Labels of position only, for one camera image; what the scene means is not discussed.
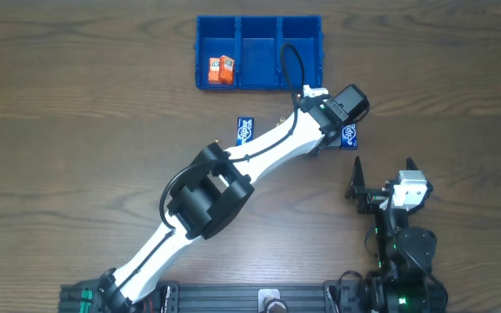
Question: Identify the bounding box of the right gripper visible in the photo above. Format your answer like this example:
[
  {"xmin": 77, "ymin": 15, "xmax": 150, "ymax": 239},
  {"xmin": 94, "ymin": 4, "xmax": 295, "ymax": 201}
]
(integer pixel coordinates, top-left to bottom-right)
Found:
[{"xmin": 344, "ymin": 155, "xmax": 421, "ymax": 214}]

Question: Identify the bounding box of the blue candy pack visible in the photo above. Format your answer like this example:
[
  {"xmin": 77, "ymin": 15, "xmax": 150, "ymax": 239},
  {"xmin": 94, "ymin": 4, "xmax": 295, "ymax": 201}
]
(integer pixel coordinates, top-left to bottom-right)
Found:
[
  {"xmin": 235, "ymin": 117, "xmax": 255, "ymax": 148},
  {"xmin": 340, "ymin": 123, "xmax": 358, "ymax": 151}
]

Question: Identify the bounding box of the orange candy box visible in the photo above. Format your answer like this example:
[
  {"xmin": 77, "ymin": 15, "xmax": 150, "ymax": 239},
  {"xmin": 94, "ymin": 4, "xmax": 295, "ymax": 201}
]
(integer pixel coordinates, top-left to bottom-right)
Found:
[
  {"xmin": 218, "ymin": 55, "xmax": 236, "ymax": 86},
  {"xmin": 208, "ymin": 57, "xmax": 221, "ymax": 84}
]

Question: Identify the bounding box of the blue tray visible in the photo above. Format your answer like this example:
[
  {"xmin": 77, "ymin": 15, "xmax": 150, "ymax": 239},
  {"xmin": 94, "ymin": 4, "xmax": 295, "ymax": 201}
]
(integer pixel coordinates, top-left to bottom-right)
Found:
[{"xmin": 194, "ymin": 15, "xmax": 324, "ymax": 91}]

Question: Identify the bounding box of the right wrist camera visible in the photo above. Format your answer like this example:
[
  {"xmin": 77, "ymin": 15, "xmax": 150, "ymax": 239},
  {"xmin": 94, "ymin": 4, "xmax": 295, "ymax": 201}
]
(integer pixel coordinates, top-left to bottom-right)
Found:
[{"xmin": 390, "ymin": 169, "xmax": 429, "ymax": 210}]

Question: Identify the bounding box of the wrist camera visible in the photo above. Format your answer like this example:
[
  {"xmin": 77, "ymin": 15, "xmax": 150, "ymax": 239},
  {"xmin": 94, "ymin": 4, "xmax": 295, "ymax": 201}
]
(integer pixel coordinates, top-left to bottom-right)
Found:
[
  {"xmin": 390, "ymin": 169, "xmax": 429, "ymax": 210},
  {"xmin": 303, "ymin": 84, "xmax": 330, "ymax": 99}
]

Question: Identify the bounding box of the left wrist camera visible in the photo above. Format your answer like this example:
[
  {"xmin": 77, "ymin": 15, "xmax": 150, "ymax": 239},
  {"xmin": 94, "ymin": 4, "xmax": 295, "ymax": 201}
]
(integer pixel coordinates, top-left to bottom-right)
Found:
[{"xmin": 303, "ymin": 84, "xmax": 330, "ymax": 99}]

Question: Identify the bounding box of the mounting rail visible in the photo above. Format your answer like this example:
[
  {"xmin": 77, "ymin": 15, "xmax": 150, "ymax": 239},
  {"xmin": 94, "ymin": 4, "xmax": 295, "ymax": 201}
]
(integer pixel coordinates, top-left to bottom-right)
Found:
[{"xmin": 58, "ymin": 280, "xmax": 369, "ymax": 313}]

